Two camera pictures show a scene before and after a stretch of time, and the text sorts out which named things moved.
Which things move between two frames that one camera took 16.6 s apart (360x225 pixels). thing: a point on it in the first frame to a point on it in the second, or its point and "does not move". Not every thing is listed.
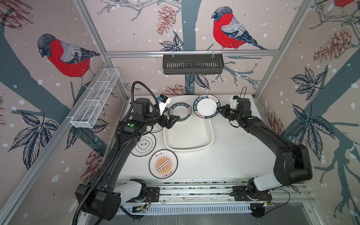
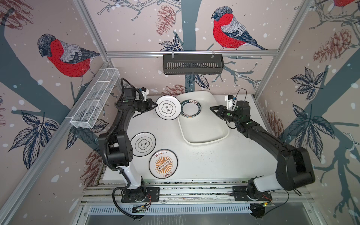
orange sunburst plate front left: x=163 y=163 does not move
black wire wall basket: x=193 y=64 does not move
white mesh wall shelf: x=94 y=97 does not move
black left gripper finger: x=175 y=118 to x=153 y=103
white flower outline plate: x=145 y=145 does not move
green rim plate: x=205 y=106 to x=191 y=108
